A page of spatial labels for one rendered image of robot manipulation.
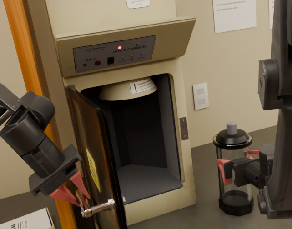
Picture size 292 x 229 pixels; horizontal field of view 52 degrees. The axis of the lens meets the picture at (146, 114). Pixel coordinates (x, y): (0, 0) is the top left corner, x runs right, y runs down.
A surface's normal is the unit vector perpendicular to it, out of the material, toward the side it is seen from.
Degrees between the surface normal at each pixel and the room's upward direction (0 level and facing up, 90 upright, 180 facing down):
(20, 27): 90
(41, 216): 0
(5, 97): 57
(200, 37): 90
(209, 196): 0
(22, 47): 90
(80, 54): 135
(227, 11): 90
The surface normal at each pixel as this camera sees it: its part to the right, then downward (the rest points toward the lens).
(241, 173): 0.30, 0.24
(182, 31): 0.31, 0.84
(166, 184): -0.14, -0.95
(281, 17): -0.14, 0.47
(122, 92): -0.18, -0.10
